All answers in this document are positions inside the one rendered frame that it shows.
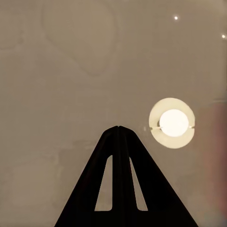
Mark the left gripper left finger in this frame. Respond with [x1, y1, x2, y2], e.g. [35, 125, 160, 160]
[54, 126, 126, 227]

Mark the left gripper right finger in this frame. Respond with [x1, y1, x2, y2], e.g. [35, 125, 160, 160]
[119, 126, 199, 227]

